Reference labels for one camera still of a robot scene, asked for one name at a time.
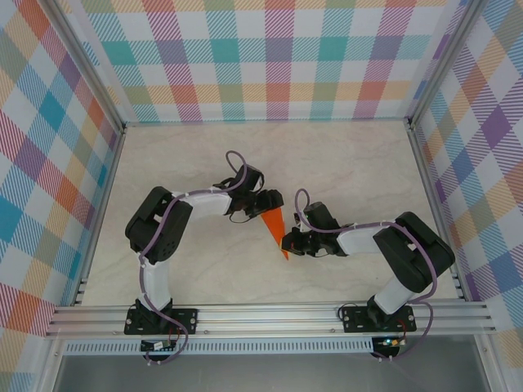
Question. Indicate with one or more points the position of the orange cloth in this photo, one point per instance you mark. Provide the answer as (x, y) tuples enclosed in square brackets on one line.
[(275, 222)]

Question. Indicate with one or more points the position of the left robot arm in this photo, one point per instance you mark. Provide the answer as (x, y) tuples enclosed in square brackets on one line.
[(157, 228)]

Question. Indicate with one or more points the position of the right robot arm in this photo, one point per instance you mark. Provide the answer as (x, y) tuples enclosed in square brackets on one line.
[(412, 253)]

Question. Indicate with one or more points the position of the grey metal panel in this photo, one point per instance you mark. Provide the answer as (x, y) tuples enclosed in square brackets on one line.
[(265, 375)]

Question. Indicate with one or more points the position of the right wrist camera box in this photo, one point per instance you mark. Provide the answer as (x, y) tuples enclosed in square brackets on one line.
[(296, 217)]

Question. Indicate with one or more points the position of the thin aluminium wall rail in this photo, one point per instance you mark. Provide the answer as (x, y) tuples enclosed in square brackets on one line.
[(265, 121)]

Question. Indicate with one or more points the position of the long aluminium mounting rail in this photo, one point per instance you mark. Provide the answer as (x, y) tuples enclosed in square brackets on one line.
[(265, 318)]

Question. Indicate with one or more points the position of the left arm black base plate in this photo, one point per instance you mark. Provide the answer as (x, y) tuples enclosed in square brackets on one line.
[(186, 320)]

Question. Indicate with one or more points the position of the aluminium side rail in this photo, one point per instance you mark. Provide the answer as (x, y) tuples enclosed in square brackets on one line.
[(101, 216), (438, 212)]

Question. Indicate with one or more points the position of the aluminium corner post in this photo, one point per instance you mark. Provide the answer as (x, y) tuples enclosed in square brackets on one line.
[(443, 61), (88, 65)]

